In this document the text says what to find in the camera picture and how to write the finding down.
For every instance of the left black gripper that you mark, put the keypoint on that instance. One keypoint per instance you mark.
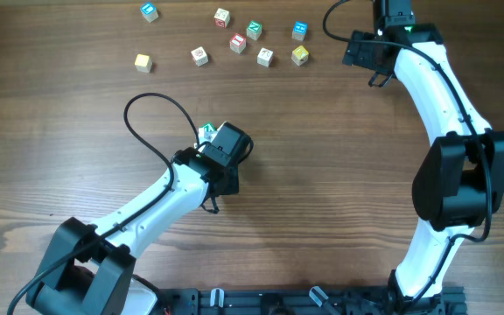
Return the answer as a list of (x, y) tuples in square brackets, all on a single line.
[(232, 187)]

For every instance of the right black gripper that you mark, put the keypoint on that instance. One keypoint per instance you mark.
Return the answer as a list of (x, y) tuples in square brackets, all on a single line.
[(356, 55)]

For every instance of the green Z wooden block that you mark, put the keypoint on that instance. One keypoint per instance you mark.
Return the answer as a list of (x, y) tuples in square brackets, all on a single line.
[(207, 132)]

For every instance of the wooden block yellow side A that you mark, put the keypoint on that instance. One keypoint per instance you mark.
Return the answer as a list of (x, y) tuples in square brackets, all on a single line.
[(221, 126)]

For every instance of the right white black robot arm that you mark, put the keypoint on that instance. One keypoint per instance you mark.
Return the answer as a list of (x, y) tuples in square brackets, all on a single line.
[(460, 184)]

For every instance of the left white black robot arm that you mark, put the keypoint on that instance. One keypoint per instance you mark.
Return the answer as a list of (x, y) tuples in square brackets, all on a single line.
[(89, 268)]

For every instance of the yellow top block carrot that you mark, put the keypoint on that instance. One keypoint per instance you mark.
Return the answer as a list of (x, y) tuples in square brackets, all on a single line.
[(299, 55)]

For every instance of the blue top block right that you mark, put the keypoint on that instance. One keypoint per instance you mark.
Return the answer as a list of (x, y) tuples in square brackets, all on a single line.
[(299, 30)]

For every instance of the wooden block red six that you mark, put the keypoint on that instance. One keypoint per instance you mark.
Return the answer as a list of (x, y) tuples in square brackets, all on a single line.
[(264, 57)]

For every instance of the green N wooden block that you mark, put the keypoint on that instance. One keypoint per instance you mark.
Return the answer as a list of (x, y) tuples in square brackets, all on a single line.
[(254, 30)]

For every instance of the red top wooden block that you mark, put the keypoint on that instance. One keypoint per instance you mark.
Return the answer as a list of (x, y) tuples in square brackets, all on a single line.
[(237, 43)]

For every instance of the yellow top wooden block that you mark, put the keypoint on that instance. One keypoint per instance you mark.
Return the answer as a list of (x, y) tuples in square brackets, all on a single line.
[(143, 63)]

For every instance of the red side wooden block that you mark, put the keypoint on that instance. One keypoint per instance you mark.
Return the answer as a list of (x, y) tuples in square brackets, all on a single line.
[(222, 18)]

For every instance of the blue top wooden block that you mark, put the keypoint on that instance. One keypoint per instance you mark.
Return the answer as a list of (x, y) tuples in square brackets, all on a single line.
[(149, 12)]

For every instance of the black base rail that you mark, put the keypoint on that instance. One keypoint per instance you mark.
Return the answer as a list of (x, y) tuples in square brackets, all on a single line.
[(362, 300)]

